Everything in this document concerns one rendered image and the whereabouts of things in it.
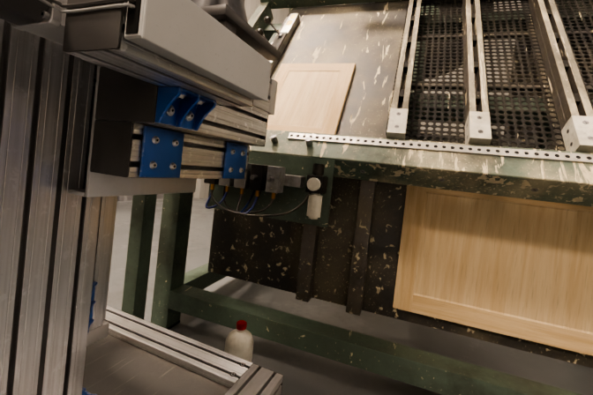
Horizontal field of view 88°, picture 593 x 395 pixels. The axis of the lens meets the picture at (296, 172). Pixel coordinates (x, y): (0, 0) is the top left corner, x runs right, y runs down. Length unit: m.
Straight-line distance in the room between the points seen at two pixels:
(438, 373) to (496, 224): 0.55
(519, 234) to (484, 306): 0.29
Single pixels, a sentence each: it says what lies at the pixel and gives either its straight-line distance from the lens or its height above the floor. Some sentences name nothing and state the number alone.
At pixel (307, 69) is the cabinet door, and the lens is 1.58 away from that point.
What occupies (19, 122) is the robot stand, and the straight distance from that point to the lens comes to 0.64.
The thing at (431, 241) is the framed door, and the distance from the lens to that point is 1.34.
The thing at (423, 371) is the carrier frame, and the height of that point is 0.16.
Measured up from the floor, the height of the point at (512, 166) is 0.84.
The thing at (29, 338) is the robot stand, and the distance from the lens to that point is 0.74.
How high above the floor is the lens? 0.77
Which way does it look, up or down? 1 degrees down
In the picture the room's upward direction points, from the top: 6 degrees clockwise
